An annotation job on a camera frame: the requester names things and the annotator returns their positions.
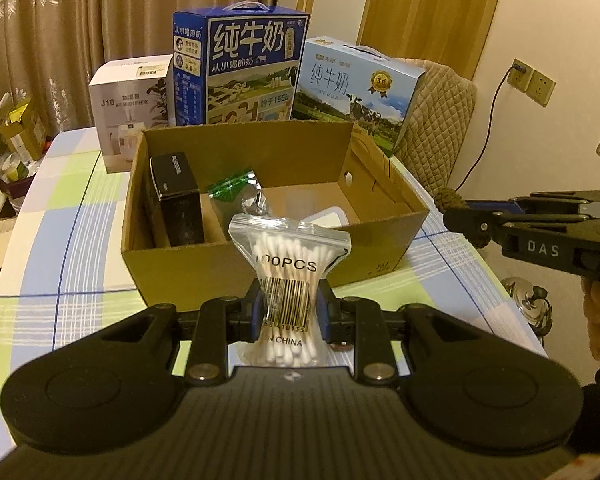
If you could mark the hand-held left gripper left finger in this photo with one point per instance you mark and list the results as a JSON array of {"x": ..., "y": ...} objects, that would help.
[{"x": 254, "y": 307}]

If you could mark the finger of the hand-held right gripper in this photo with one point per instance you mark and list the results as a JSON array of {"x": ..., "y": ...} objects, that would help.
[
  {"x": 485, "y": 205},
  {"x": 472, "y": 225}
]

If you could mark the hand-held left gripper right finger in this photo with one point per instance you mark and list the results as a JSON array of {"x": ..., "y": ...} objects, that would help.
[{"x": 323, "y": 307}]

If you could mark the cotton swab bag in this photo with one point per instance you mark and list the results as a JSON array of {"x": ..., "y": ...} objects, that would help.
[{"x": 287, "y": 270}]

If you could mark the cardboard box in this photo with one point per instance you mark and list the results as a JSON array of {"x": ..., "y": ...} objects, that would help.
[{"x": 375, "y": 250}]

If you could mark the white plastic container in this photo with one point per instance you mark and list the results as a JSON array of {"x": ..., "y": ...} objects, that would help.
[{"x": 325, "y": 217}]

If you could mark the black shaver box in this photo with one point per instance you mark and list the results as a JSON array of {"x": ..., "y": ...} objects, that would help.
[{"x": 177, "y": 200}]

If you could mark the shiny metal vessel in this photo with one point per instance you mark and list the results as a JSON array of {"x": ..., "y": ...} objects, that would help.
[{"x": 527, "y": 305}]

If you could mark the quilted beige chair cover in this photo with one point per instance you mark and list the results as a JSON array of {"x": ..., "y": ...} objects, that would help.
[{"x": 440, "y": 120}]

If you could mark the green foil packet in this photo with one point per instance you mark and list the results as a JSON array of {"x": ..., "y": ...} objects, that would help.
[{"x": 230, "y": 185}]

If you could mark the light blue milk carton box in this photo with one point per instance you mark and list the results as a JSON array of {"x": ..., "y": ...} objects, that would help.
[{"x": 355, "y": 90}]

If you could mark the white humidifier box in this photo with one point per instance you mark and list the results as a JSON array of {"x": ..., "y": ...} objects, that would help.
[{"x": 125, "y": 110}]

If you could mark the dark blue milk carton box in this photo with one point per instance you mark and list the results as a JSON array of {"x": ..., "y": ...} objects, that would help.
[{"x": 240, "y": 65}]

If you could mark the small cardboard carton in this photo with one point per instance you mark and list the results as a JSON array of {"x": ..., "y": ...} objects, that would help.
[{"x": 25, "y": 127}]

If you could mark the crumpled plastic bag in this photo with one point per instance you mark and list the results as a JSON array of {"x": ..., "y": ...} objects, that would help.
[{"x": 0, "y": 160}]

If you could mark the beige curtain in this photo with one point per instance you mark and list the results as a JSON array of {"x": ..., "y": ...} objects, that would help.
[{"x": 80, "y": 20}]

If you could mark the double wall socket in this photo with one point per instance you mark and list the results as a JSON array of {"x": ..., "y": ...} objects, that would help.
[{"x": 532, "y": 82}]

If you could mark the wooden post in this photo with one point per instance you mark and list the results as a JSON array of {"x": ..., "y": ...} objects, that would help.
[{"x": 309, "y": 5}]

